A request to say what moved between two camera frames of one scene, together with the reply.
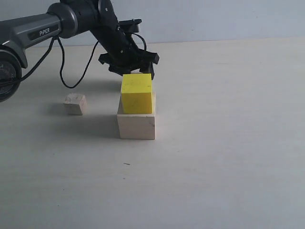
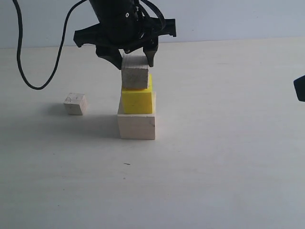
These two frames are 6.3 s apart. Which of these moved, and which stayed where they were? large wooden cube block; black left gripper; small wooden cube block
Moved: black left gripper
Stayed: large wooden cube block; small wooden cube block
